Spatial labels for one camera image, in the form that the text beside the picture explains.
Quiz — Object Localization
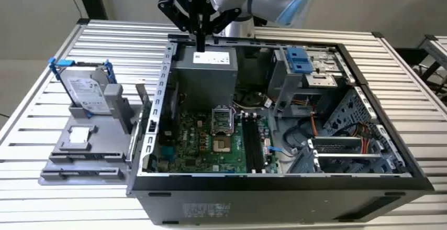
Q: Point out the black cable inside case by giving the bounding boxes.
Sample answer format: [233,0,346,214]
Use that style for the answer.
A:
[283,125,309,158]

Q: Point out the CPU socket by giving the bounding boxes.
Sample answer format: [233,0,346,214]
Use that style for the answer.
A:
[213,135,234,155]

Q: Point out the small aluminium frame table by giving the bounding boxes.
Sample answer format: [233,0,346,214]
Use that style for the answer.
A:
[417,34,447,66]

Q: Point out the silver drive bracket plate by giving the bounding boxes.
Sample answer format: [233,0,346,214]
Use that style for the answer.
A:
[302,73,339,88]

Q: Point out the orange data wire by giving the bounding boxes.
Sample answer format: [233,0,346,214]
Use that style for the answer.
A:
[310,111,319,137]

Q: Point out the grey metal drive cage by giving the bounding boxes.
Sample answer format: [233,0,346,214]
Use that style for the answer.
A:
[267,45,350,117]

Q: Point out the grey power supply unit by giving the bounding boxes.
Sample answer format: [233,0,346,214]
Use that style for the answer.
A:
[173,46,241,111]

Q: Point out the metal socket cover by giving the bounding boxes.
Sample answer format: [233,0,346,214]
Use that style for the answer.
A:
[211,104,235,136]

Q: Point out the green motherboard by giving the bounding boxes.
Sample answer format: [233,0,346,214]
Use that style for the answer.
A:
[157,106,281,174]

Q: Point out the grey plastic parts rack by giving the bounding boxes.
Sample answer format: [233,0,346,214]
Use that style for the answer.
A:
[38,82,155,187]

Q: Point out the silver CPU chip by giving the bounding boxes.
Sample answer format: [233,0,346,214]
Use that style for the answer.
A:
[70,127,93,144]

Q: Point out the black case fan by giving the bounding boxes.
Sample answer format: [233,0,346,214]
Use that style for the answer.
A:
[161,82,181,143]

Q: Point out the grey metal disk bay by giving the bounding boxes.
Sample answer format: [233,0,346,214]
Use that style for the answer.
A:
[290,135,404,174]

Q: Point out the red yellow power wires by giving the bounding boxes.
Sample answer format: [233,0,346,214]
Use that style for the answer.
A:
[351,122,374,155]

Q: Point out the hard disk in blue carrier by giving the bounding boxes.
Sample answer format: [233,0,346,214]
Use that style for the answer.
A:
[49,56,118,117]

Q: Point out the black RAM slot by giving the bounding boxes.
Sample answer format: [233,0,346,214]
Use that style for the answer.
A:
[250,113,262,173]
[242,113,253,173]
[246,113,258,173]

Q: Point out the blue plastic drive latch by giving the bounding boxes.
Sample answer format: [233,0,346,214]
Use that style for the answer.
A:
[287,47,314,74]

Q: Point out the open black PC case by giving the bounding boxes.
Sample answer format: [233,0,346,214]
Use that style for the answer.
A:
[126,32,437,227]

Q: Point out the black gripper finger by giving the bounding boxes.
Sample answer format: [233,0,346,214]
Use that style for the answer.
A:
[202,7,243,53]
[157,0,203,53]

